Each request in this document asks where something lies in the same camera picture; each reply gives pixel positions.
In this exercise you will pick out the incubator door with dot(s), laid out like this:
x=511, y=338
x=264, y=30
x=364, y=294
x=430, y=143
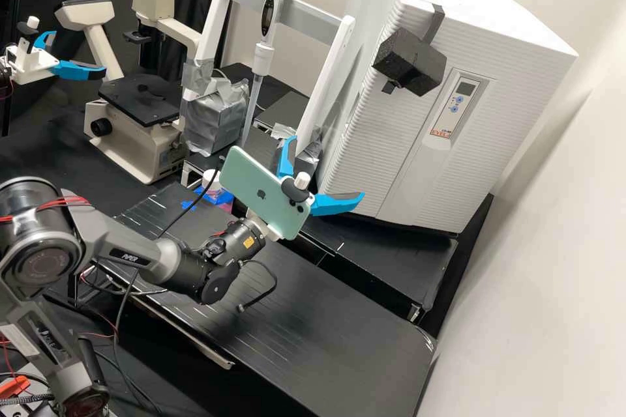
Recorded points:
x=391, y=143

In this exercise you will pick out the blue bottle holder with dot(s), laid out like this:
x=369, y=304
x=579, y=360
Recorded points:
x=222, y=198

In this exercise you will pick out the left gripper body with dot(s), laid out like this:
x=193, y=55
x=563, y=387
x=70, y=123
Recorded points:
x=29, y=65

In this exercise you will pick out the right wrist camera phone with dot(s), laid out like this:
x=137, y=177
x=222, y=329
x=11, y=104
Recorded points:
x=254, y=187

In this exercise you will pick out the cream microscope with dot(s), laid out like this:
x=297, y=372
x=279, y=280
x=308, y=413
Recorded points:
x=142, y=143

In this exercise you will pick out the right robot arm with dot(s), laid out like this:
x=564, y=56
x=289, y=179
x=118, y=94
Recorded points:
x=122, y=253

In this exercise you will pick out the small bottle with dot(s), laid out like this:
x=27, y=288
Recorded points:
x=211, y=177

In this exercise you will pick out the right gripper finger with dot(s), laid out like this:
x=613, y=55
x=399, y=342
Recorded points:
x=337, y=203
x=286, y=158

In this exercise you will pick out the white pipette stand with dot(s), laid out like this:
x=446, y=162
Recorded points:
x=313, y=109

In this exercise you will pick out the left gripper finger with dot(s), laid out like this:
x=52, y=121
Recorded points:
x=45, y=41
x=78, y=71

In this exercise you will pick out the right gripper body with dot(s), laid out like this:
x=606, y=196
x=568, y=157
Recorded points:
x=261, y=224

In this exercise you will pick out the pipette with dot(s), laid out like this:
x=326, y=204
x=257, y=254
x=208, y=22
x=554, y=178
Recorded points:
x=270, y=16

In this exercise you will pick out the white incubator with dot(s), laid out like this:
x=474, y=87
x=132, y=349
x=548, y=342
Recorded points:
x=489, y=11

